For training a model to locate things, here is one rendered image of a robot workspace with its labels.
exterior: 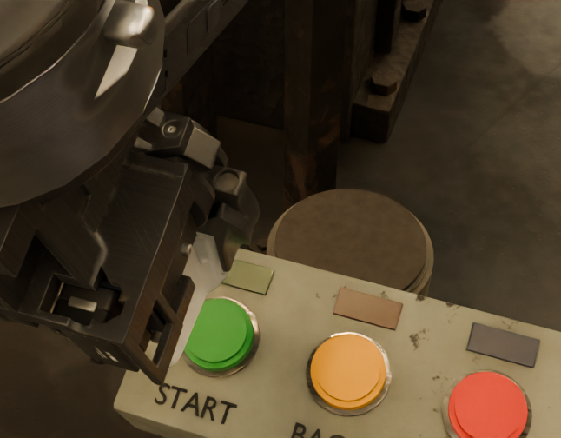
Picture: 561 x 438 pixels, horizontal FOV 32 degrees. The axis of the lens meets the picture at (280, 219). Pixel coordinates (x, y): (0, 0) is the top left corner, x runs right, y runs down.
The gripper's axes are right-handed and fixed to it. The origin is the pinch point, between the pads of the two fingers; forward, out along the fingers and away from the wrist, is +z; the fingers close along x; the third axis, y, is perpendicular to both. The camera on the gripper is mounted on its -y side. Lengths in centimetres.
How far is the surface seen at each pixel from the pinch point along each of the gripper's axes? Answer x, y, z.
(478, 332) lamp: 13.4, -3.5, 10.6
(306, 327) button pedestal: 4.3, -1.5, 10.7
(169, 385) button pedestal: -2.0, 3.7, 10.6
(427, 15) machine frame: -7, -83, 98
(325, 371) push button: 6.1, 0.9, 9.6
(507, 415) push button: 15.8, 0.7, 9.7
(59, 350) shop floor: -38, -9, 77
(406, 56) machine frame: -7, -71, 93
